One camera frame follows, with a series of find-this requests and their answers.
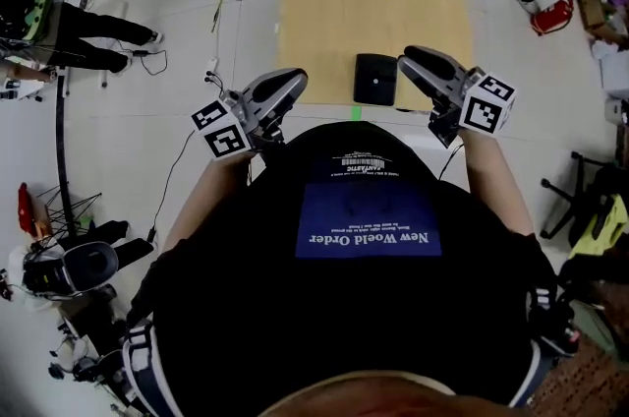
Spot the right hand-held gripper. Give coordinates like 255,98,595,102
396,44,517,149

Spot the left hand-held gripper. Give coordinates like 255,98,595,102
191,68,310,159

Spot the black calculator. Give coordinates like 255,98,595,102
353,53,398,107

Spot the person's left forearm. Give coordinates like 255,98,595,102
161,151,259,254

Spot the person's right forearm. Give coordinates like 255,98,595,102
459,128,536,237

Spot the brown cardboard box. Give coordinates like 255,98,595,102
574,0,629,42

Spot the white water dispenser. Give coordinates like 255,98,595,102
592,38,629,96

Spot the black office chair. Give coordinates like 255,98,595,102
540,151,629,259

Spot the small white box device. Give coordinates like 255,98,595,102
603,97,629,126

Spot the yellow-green jacket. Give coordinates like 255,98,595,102
568,193,629,259

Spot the person's black printed t-shirt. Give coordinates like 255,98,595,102
130,119,559,417

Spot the white desk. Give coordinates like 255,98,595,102
0,65,68,101

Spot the black belt pack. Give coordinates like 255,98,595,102
528,284,581,357

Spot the person's chin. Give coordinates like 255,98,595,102
255,370,532,417

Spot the light wooden pedestal table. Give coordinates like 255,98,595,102
276,0,476,111

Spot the black power cable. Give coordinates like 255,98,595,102
145,75,232,244

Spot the black floor cable cover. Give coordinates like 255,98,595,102
54,0,109,234

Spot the black wire rack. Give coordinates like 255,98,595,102
36,186,103,239

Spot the navy white shoulder strap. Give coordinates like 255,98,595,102
508,340,544,409
120,321,166,417

